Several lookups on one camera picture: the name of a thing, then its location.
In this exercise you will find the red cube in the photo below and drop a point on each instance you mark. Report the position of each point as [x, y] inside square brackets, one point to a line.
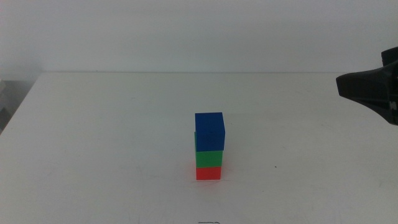
[208, 173]

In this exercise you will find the blue cube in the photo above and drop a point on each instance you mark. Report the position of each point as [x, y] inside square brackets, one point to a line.
[210, 132]

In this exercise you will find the green cube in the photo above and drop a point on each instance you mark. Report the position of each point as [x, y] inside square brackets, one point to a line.
[209, 159]

